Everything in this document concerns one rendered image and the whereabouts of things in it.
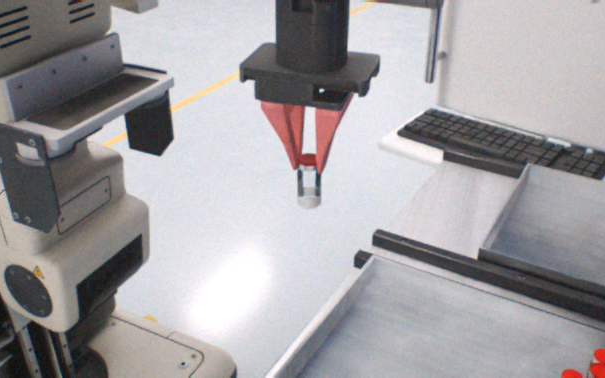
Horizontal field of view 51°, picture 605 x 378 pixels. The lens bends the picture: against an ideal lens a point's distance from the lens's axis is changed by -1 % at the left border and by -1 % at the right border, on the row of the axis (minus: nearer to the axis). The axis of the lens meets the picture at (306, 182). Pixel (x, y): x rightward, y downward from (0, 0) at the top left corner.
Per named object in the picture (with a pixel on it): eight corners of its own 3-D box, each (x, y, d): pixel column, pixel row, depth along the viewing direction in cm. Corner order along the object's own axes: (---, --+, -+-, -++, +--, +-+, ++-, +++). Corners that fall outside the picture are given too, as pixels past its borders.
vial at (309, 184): (325, 200, 58) (326, 158, 56) (314, 212, 56) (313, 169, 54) (304, 194, 59) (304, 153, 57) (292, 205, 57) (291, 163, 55)
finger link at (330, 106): (336, 194, 52) (341, 87, 47) (254, 181, 54) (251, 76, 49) (354, 157, 58) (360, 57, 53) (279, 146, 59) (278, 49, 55)
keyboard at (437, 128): (611, 167, 122) (615, 156, 121) (589, 197, 113) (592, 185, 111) (428, 113, 143) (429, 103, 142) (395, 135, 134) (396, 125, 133)
